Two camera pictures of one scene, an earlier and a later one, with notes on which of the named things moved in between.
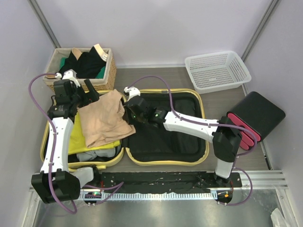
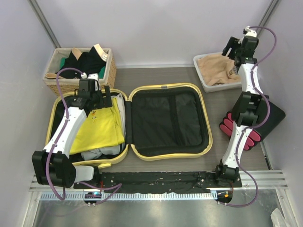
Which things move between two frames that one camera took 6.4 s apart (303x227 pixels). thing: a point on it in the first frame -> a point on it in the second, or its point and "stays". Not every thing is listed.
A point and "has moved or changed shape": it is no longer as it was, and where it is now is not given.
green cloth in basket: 100,76 stays
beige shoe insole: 50,76 stays
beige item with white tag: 102,55 stays
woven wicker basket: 53,64 stays
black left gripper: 93,95 -> 105,102
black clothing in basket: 88,65 stays
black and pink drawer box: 257,114 stays
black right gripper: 128,110 -> 232,43
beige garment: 103,119 -> 215,70
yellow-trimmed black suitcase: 154,144 has moved or changed shape
